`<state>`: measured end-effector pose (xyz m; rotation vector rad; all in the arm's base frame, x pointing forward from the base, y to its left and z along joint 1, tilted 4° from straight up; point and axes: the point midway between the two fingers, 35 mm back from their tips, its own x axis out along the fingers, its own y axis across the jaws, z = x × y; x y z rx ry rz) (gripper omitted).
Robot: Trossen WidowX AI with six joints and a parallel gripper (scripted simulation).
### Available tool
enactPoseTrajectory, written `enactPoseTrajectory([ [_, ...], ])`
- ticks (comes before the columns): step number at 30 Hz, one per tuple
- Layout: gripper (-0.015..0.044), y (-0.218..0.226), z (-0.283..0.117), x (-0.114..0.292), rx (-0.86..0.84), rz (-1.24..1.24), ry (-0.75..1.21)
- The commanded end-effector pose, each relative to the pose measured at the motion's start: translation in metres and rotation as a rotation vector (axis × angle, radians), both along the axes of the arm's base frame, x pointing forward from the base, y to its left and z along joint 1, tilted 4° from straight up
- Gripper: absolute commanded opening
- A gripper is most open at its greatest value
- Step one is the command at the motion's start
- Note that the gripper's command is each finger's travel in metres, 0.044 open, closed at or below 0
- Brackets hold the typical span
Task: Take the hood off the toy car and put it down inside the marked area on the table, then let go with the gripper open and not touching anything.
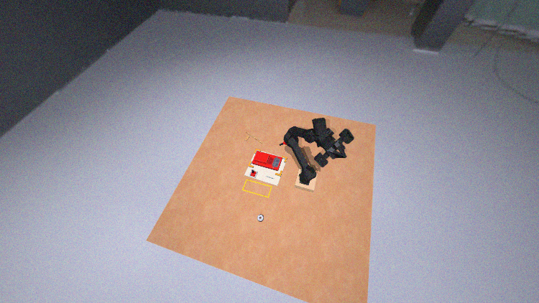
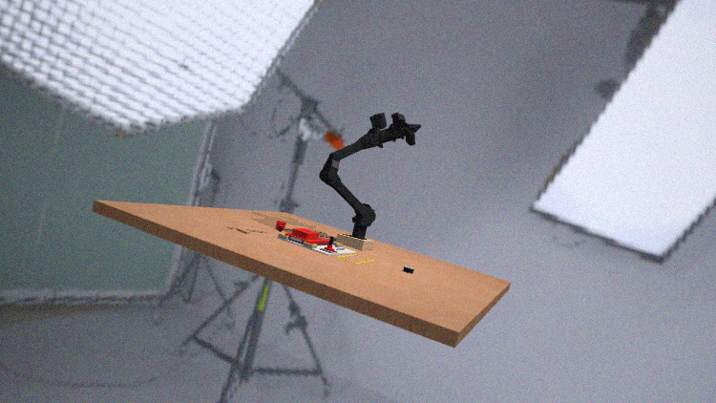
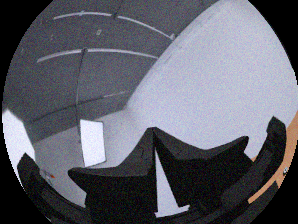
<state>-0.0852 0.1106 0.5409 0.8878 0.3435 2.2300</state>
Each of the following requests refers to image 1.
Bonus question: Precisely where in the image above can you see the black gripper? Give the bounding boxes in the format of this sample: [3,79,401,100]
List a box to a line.
[314,129,354,167]

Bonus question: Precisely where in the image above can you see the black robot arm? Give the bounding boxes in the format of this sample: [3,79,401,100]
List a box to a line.
[284,118,335,185]

